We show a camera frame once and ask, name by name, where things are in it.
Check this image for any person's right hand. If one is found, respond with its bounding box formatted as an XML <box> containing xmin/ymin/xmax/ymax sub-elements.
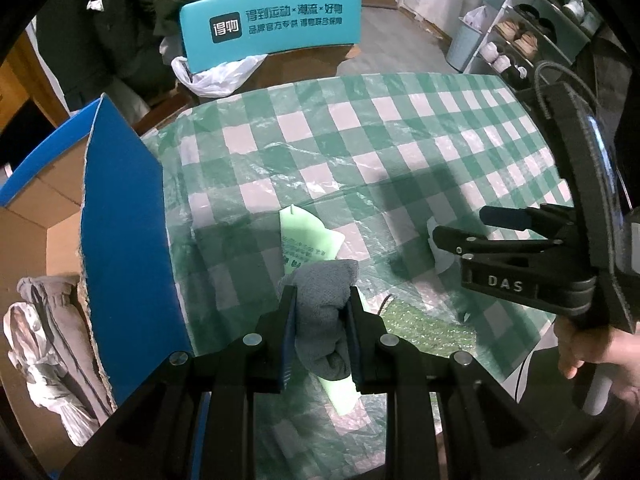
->
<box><xmin>555</xmin><ymin>317</ymin><xmax>640</xmax><ymax>411</ymax></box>

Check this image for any plain white sock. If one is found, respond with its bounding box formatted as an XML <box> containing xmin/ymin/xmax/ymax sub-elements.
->
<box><xmin>426</xmin><ymin>217</ymin><xmax>463</xmax><ymax>276</ymax></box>

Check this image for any blue-sided cardboard box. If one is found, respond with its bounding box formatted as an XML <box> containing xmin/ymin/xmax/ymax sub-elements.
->
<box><xmin>0</xmin><ymin>92</ymin><xmax>196</xmax><ymax>480</ymax></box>

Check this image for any light green packet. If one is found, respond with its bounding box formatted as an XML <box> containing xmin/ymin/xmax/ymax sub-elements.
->
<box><xmin>278</xmin><ymin>205</ymin><xmax>371</xmax><ymax>416</ymax></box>

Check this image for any black coat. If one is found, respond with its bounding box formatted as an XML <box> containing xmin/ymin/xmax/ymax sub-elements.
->
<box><xmin>37</xmin><ymin>0</ymin><xmax>181</xmax><ymax>111</ymax></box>

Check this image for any green bubble wrap piece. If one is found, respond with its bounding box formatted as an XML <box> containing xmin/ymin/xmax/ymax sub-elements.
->
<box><xmin>382</xmin><ymin>300</ymin><xmax>481</xmax><ymax>361</ymax></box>

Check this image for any white plastic bag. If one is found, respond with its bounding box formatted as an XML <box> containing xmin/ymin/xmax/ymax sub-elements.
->
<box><xmin>171</xmin><ymin>54</ymin><xmax>267</xmax><ymax>98</ymax></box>

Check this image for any white metal shoe rack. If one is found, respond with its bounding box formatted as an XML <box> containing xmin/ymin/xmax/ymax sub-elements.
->
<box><xmin>462</xmin><ymin>0</ymin><xmax>608</xmax><ymax>93</ymax></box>

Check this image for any wooden wardrobe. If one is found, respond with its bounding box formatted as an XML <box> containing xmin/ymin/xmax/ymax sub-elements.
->
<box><xmin>0</xmin><ymin>45</ymin><xmax>71</xmax><ymax>171</ymax></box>

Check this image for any group of shoes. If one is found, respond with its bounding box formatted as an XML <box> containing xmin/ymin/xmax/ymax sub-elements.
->
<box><xmin>480</xmin><ymin>0</ymin><xmax>601</xmax><ymax>88</ymax></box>

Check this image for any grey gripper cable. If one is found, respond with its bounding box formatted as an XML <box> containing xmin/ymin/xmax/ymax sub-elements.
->
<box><xmin>532</xmin><ymin>60</ymin><xmax>631</xmax><ymax>206</ymax></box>

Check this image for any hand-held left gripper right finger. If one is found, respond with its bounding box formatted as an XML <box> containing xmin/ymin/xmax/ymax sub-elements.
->
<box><xmin>347</xmin><ymin>286</ymin><xmax>581</xmax><ymax>480</ymax></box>

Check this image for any brown-grey sock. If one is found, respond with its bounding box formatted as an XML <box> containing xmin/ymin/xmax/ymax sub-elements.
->
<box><xmin>16</xmin><ymin>275</ymin><xmax>113</xmax><ymax>411</ymax></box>

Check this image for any blue-grey sock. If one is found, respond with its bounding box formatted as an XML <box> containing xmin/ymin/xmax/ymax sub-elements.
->
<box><xmin>278</xmin><ymin>259</ymin><xmax>360</xmax><ymax>381</ymax></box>

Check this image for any white patterned sock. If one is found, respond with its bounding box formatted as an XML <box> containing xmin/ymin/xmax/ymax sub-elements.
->
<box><xmin>2</xmin><ymin>301</ymin><xmax>101</xmax><ymax>448</ymax></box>

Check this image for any light blue trash bin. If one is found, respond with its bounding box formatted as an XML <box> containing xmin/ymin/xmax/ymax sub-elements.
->
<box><xmin>445</xmin><ymin>6</ymin><xmax>488</xmax><ymax>73</ymax></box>

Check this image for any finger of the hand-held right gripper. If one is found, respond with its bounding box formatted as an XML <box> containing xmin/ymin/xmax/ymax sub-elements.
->
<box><xmin>431</xmin><ymin>224</ymin><xmax>576</xmax><ymax>257</ymax></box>
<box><xmin>479</xmin><ymin>203</ymin><xmax>576</xmax><ymax>236</ymax></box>

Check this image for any teal flap cardboard box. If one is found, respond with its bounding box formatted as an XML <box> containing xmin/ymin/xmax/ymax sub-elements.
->
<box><xmin>179</xmin><ymin>0</ymin><xmax>363</xmax><ymax>88</ymax></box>

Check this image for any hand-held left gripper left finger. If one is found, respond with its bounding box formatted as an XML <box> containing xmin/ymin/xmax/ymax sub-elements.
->
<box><xmin>60</xmin><ymin>285</ymin><xmax>301</xmax><ymax>480</ymax></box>

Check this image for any green white checked tablecloth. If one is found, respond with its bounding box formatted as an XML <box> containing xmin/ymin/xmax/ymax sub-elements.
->
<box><xmin>137</xmin><ymin>72</ymin><xmax>581</xmax><ymax>480</ymax></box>

